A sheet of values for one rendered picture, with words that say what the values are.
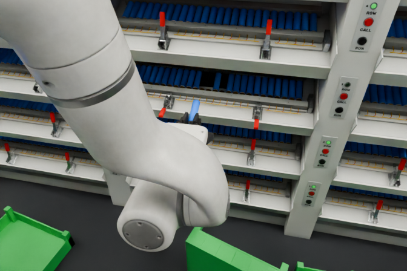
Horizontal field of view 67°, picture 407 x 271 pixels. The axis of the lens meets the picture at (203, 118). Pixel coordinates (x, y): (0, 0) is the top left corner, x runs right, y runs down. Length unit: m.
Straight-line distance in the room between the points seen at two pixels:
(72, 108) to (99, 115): 0.02
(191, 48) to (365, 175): 0.66
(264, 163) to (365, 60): 0.44
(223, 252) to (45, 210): 0.79
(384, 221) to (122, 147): 1.06
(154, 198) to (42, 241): 0.96
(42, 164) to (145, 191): 1.00
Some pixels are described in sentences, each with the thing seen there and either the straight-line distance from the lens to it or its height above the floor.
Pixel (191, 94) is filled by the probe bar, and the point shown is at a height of 0.57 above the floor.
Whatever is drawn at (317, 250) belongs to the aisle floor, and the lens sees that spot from 1.30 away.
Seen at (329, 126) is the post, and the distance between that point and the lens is 0.91.
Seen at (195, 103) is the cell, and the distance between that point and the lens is 0.74.
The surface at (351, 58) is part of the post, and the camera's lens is 0.81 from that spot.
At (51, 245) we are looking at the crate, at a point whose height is 0.00.
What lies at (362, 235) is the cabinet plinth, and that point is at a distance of 1.37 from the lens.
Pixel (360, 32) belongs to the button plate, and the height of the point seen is 0.81.
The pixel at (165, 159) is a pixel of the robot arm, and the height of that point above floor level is 0.81.
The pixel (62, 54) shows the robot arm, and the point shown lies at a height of 0.97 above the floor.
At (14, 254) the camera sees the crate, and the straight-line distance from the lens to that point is 1.40.
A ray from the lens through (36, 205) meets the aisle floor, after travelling 1.51.
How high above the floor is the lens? 1.08
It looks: 38 degrees down
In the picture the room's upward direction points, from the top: straight up
